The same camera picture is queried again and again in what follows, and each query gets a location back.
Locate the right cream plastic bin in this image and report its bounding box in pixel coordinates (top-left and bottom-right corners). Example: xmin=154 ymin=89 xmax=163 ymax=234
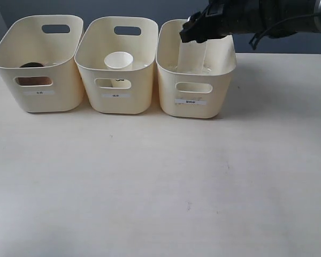
xmin=156 ymin=19 xmax=236 ymax=118

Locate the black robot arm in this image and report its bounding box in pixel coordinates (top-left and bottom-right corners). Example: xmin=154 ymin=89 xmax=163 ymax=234
xmin=179 ymin=0 xmax=321 ymax=49

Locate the left cream plastic bin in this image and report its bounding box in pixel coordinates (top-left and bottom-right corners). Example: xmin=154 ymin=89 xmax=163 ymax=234
xmin=0 ymin=14 xmax=85 ymax=113

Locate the cream plastic bin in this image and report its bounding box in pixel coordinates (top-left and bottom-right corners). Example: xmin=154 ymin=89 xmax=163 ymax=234
xmin=74 ymin=17 xmax=158 ymax=115
xmin=156 ymin=19 xmax=236 ymax=118
xmin=0 ymin=14 xmax=85 ymax=113

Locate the clear bottle with white cap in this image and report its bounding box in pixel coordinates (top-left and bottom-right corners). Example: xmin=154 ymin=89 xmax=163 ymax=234
xmin=177 ymin=36 xmax=234 ymax=74

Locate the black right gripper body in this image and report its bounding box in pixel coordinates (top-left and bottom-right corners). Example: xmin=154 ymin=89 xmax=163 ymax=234
xmin=204 ymin=1 xmax=259 ymax=39

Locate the black cable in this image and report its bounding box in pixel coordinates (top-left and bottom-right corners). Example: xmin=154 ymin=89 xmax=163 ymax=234
xmin=249 ymin=13 xmax=321 ymax=51

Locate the white paper cup blue logo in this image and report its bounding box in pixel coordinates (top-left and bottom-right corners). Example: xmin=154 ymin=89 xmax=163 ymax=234
xmin=104 ymin=51 xmax=133 ymax=88

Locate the brown wooden cup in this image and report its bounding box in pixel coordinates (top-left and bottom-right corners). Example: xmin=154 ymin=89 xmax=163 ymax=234
xmin=16 ymin=62 xmax=52 ymax=87

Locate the middle cream plastic bin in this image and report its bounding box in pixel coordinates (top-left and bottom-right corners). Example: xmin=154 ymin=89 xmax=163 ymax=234
xmin=74 ymin=17 xmax=158 ymax=115

